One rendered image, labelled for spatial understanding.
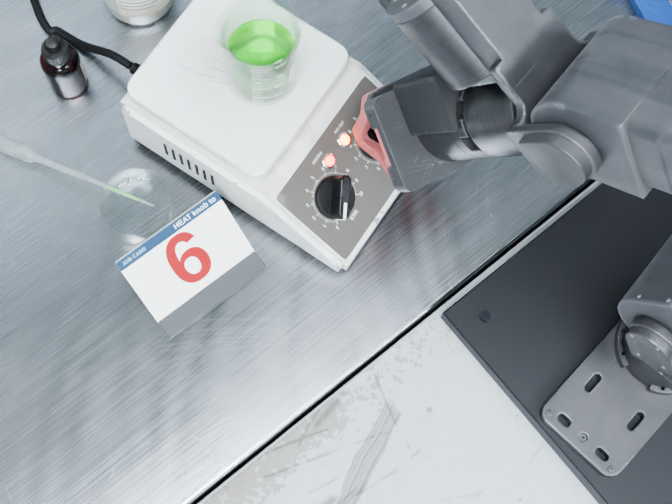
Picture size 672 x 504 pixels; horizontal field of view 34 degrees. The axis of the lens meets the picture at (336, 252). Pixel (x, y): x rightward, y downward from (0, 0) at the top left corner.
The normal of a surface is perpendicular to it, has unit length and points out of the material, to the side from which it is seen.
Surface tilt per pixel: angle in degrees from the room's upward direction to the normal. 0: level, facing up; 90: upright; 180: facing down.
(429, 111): 77
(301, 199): 30
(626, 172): 91
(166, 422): 0
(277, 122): 0
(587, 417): 2
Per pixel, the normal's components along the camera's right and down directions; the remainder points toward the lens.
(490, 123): -0.80, 0.44
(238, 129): 0.05, -0.27
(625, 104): -0.40, -0.58
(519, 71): 0.42, 0.08
